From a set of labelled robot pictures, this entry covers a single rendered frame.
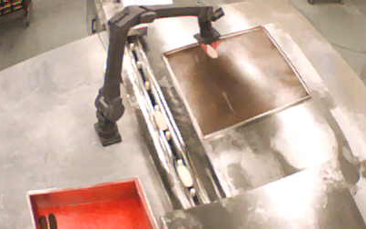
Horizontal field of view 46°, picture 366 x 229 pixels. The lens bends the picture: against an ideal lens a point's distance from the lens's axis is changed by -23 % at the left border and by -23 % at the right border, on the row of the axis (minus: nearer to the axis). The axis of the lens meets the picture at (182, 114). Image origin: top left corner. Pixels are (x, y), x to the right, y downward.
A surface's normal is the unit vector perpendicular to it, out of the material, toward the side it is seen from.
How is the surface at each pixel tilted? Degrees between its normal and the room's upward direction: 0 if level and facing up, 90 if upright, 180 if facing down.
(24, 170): 0
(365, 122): 0
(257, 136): 10
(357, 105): 0
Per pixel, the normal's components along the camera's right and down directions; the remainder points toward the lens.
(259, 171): -0.15, -0.66
